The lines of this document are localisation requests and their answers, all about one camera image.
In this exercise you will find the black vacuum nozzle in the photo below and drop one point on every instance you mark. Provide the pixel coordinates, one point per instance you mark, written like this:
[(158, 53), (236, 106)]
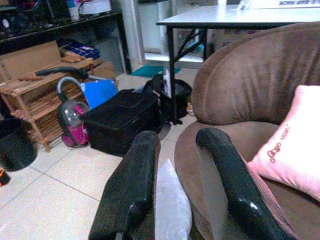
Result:
[(57, 70)]

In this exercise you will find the pink vacuum cleaner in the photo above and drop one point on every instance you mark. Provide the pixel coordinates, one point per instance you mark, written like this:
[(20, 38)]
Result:
[(75, 135)]

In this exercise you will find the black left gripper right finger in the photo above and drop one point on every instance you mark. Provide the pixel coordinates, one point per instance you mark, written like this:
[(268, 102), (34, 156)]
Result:
[(232, 175)]

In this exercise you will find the blue printed box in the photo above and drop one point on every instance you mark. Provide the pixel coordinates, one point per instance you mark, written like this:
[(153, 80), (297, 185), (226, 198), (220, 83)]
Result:
[(82, 51)]

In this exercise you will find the pink embroidered pillow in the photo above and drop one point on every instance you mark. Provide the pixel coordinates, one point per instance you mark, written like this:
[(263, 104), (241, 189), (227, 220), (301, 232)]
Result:
[(295, 150)]

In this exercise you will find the black suitcase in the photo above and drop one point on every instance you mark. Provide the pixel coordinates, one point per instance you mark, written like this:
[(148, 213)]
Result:
[(120, 117)]

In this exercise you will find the black bag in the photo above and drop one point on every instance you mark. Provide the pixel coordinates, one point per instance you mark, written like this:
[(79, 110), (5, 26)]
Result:
[(180, 92)]

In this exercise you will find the wooden shoe rack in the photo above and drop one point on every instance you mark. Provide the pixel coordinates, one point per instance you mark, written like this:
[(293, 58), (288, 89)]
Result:
[(37, 100)]

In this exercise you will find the large cardboard box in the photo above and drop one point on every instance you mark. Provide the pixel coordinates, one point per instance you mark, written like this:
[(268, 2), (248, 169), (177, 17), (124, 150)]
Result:
[(30, 60)]

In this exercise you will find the small cardboard box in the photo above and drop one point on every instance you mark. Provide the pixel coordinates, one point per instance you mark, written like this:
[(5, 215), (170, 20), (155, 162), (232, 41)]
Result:
[(105, 71)]

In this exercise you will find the white folding table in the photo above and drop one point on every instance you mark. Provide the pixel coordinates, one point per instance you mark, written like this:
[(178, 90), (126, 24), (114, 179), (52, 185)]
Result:
[(225, 15)]

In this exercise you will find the black bucket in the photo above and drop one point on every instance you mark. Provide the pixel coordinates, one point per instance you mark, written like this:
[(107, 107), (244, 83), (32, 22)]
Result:
[(15, 147)]

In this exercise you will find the teal floor mat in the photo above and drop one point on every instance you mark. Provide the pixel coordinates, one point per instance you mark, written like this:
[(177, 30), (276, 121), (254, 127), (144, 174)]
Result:
[(147, 71)]

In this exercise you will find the brown sofa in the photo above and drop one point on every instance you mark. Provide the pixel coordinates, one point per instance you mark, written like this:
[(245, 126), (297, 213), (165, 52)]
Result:
[(250, 82)]

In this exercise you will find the grey pillow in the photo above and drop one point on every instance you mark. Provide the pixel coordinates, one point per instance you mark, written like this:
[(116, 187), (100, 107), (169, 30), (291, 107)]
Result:
[(170, 200)]

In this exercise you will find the black shelf table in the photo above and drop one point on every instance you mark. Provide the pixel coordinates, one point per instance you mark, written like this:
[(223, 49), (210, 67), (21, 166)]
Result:
[(75, 23)]

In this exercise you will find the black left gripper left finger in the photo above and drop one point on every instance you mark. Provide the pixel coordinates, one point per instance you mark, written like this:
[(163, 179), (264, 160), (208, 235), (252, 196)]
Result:
[(130, 180)]

